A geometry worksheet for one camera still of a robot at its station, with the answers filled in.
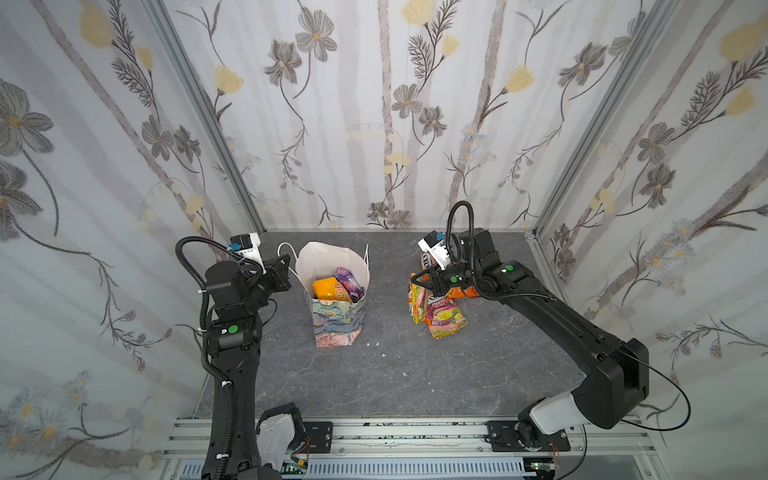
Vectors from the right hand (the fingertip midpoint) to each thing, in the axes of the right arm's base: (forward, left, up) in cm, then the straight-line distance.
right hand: (412, 272), depth 73 cm
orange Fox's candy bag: (-4, -2, -4) cm, 6 cm away
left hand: (+2, +31, +5) cm, 31 cm away
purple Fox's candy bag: (+3, +16, -14) cm, 22 cm away
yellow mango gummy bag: (+1, +22, -12) cm, 25 cm away
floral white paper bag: (-8, +19, -15) cm, 26 cm away
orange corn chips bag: (-6, -10, +1) cm, 12 cm away
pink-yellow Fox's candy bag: (0, -13, -25) cm, 28 cm away
